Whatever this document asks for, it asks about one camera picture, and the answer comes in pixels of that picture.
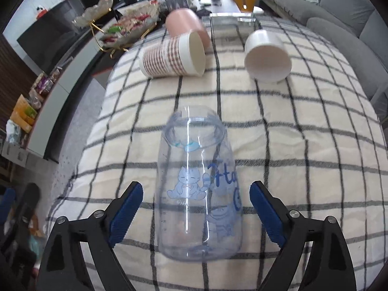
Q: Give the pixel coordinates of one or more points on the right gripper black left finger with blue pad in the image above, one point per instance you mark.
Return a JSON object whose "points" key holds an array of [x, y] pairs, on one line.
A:
{"points": [[63, 266]]}

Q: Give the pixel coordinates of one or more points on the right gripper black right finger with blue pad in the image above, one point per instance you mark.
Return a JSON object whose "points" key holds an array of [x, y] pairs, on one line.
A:
{"points": [[329, 265]]}

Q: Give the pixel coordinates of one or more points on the clear plastic cup blue cat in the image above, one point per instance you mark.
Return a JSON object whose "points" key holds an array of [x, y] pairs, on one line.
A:
{"points": [[197, 203]]}

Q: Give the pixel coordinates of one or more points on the white cup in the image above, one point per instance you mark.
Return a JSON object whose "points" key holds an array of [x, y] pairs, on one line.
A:
{"points": [[266, 58]]}

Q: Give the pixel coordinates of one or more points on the plaid paper cup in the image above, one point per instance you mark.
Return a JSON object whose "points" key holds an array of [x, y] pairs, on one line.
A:
{"points": [[179, 56]]}

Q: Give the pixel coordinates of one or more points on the clear glass cup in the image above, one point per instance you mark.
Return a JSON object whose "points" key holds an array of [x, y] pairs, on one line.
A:
{"points": [[233, 27]]}

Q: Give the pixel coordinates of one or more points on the pink cup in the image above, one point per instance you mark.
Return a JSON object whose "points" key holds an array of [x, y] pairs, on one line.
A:
{"points": [[184, 20]]}

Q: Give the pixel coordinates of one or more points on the white grey tv cabinet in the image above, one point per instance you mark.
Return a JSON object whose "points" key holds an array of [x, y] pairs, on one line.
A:
{"points": [[53, 110]]}

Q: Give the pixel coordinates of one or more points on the black television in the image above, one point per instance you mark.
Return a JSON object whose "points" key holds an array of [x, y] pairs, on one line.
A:
{"points": [[52, 37]]}

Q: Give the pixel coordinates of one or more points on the grey sofa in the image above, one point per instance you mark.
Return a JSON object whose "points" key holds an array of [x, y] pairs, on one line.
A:
{"points": [[355, 27]]}

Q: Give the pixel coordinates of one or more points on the white shell bowl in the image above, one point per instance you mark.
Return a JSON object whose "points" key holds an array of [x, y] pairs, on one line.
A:
{"points": [[91, 14]]}

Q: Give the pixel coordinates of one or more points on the snack tray gold stand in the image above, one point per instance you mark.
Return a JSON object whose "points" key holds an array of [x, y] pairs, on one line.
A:
{"points": [[136, 22]]}

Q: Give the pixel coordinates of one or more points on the clear snack jar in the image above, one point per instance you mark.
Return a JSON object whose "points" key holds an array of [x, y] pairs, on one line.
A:
{"points": [[176, 4]]}

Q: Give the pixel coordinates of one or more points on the black coffee table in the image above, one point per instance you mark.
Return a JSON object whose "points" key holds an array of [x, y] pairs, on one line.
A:
{"points": [[217, 6]]}

